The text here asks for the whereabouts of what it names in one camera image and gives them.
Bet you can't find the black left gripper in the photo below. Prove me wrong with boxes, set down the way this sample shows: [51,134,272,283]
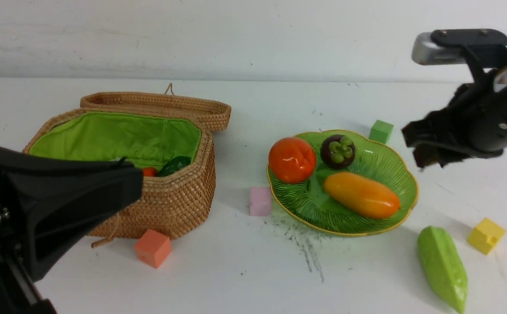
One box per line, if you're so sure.
[0,147,144,314]

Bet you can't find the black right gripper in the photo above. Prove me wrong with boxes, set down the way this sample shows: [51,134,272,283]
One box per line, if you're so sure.
[402,83,504,169]

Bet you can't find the yellow orange mango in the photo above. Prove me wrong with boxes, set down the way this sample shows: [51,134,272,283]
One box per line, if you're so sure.
[323,172,401,219]

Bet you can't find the dark purple mangosteen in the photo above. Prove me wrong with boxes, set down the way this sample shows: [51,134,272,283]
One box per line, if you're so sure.
[320,134,356,170]

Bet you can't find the light green bitter gourd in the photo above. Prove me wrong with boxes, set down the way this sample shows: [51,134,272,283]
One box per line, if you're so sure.
[417,226,468,314]

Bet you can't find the orange carrot with leaves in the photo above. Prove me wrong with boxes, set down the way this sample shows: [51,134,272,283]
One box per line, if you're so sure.
[142,156,191,177]

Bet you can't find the orange persimmon green calyx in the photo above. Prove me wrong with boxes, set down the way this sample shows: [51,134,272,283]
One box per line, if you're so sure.
[269,137,317,184]

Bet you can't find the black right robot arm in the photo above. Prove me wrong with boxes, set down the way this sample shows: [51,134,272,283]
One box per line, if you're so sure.
[402,65,507,168]

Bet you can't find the green foam cube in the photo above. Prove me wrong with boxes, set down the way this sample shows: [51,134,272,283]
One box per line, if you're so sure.
[368,119,394,144]

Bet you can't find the yellow foam cube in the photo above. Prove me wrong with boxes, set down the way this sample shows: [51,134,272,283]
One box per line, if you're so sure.
[467,217,506,255]

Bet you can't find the woven rattan basket green lining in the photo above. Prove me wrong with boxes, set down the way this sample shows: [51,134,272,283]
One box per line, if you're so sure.
[19,108,217,240]

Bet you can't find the orange foam cube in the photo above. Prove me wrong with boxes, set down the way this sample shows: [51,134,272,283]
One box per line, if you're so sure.
[134,229,171,269]

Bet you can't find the green leaf-shaped plate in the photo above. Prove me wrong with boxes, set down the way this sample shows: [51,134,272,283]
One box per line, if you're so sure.
[266,130,419,237]

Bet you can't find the pink foam cube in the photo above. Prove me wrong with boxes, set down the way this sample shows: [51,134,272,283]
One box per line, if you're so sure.
[249,187,272,217]

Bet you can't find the woven rattan basket lid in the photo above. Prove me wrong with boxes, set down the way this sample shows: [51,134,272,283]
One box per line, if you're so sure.
[80,84,231,132]

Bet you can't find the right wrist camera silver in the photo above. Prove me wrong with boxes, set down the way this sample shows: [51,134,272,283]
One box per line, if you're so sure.
[411,28,507,83]

